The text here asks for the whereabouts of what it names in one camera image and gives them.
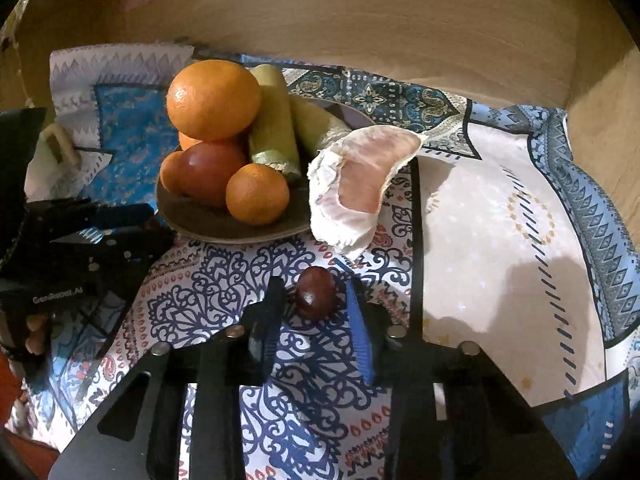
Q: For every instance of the medium orange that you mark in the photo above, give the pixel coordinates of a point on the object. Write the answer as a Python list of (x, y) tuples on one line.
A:
[(257, 194)]

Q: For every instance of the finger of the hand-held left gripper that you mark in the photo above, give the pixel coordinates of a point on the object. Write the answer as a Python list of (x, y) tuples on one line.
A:
[(122, 214), (142, 250)]

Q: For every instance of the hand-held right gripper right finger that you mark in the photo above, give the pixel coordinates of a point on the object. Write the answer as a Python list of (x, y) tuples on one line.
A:
[(360, 332)]

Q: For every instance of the wooden desk shelf unit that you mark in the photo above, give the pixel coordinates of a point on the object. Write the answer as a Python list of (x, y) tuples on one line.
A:
[(400, 25)]

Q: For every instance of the dark grape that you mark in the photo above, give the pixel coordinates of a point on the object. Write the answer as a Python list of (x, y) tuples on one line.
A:
[(312, 294)]

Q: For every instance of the long banana piece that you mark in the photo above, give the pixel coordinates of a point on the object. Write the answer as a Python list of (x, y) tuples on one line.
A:
[(275, 122)]

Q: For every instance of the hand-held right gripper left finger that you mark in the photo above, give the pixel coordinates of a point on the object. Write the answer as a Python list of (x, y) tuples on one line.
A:
[(265, 332)]

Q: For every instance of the short banana piece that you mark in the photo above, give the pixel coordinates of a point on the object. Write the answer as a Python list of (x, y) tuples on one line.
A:
[(317, 125)]

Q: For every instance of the large orange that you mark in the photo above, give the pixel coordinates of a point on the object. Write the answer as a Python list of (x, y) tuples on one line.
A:
[(214, 99)]

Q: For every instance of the peeled pomelo segment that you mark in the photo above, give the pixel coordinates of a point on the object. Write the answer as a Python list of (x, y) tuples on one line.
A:
[(360, 175)]

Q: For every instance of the patterned blue white blanket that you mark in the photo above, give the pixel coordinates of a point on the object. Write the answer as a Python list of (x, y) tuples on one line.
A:
[(475, 240)]

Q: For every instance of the brown round plate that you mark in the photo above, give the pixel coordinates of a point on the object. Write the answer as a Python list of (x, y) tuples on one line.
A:
[(210, 221)]

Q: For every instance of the small orange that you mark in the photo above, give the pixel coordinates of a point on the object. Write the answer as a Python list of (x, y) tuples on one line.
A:
[(171, 172)]

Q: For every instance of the red tomato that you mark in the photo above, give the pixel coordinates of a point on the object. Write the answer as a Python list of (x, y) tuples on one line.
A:
[(210, 174)]

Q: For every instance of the person's left hand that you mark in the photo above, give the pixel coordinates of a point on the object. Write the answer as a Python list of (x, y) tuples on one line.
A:
[(37, 332)]

